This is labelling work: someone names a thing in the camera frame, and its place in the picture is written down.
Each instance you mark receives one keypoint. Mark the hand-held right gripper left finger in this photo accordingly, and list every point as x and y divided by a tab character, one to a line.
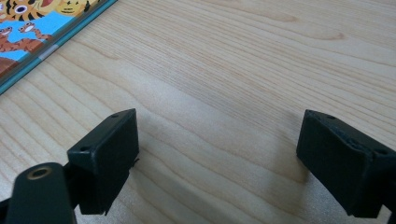
106	161

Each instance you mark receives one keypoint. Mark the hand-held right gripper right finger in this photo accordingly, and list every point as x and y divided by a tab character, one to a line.
339	168

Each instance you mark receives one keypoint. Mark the colourful tiger picture book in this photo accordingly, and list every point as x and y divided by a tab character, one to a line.
28	34

